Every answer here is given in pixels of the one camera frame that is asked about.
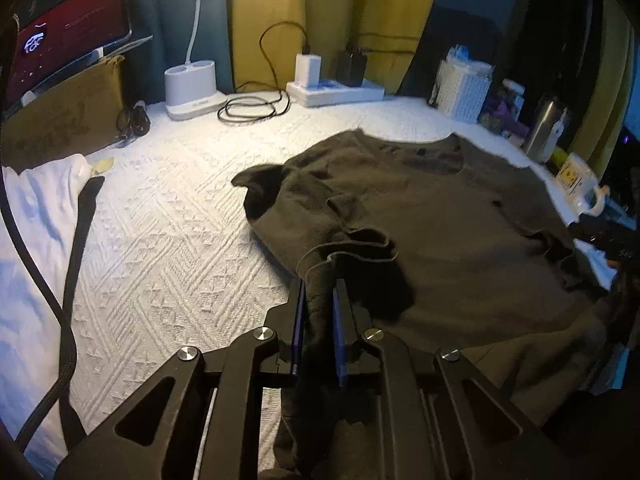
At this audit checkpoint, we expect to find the brown t-shirt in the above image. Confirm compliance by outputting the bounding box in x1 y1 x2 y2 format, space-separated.
230 128 616 480

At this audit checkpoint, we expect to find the white cartoon mug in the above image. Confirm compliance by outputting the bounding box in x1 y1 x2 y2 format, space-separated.
555 153 608 217

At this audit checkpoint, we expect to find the steel thermos bottle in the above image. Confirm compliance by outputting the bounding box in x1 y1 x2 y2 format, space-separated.
523 100 570 164

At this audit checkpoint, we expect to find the purple plush toy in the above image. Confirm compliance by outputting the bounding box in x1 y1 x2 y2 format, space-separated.
478 96 529 139

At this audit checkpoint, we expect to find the white plastic basket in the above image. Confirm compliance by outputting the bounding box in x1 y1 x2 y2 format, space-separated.
430 44 494 124

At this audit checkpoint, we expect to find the black charger adapter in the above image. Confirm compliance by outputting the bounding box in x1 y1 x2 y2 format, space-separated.
335 50 368 88

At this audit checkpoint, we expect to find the white power strip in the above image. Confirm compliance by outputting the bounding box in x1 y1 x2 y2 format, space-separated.
286 79 385 108

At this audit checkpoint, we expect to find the brown cardboard box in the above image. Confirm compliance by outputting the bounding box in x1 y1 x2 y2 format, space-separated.
1 55 125 172

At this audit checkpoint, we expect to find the yellow curtain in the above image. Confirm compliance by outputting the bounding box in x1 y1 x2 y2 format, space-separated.
228 0 434 93

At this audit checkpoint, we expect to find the white desk lamp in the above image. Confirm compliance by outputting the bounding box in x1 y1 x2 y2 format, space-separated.
164 0 227 122

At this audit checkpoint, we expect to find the white charger adapter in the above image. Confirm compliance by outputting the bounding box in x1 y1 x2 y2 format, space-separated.
294 53 321 88

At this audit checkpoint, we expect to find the red screen tablet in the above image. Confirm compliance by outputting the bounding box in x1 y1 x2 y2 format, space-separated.
6 0 131 105

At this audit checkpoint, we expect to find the black braided cable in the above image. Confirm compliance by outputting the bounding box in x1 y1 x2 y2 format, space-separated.
0 169 79 453

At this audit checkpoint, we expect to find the small black cable bundle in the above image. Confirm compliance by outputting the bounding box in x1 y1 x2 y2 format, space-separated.
115 100 152 139

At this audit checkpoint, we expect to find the black coiled cable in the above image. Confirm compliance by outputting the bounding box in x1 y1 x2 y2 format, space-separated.
217 22 312 126

